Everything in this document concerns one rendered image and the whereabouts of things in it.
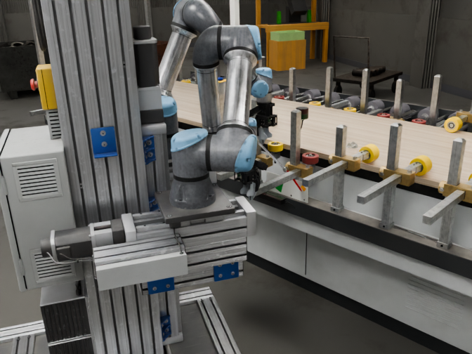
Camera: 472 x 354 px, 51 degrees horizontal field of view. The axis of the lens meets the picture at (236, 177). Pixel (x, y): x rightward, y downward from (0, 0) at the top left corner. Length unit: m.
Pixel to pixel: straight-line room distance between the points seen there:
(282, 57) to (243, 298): 7.71
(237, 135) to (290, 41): 8.76
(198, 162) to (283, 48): 8.73
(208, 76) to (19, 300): 1.94
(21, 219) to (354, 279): 1.72
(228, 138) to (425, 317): 1.49
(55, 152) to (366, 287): 1.74
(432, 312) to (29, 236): 1.81
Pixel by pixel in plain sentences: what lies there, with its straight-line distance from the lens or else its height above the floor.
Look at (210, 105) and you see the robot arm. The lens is 1.84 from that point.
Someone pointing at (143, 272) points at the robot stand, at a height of 0.92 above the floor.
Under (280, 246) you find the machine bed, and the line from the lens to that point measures 2.96.
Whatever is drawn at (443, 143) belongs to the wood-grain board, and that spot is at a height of 0.90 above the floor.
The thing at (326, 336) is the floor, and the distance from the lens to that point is 2.70.
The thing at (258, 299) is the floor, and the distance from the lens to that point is 2.92.
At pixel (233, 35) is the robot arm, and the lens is 1.72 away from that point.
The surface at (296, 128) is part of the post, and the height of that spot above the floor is 1.05.
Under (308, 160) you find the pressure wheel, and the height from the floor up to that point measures 0.89.
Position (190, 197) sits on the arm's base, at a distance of 1.55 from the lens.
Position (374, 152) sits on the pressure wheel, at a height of 0.96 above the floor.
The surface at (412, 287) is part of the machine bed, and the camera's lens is 2.56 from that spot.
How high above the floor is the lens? 1.70
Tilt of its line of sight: 22 degrees down
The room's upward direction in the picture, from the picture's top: 2 degrees counter-clockwise
